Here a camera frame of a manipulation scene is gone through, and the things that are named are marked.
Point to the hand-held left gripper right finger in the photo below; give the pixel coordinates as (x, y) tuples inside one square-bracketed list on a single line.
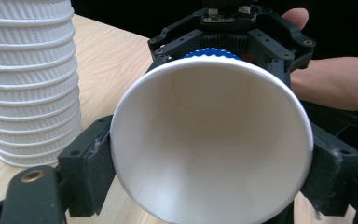
[(332, 174)]

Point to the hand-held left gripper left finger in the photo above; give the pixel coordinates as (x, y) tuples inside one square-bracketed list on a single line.
[(87, 168)]

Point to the blue band paper cup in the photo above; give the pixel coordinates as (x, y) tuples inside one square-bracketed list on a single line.
[(211, 140)]

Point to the stack of white ribbed cups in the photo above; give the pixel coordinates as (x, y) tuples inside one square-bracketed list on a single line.
[(28, 77)]

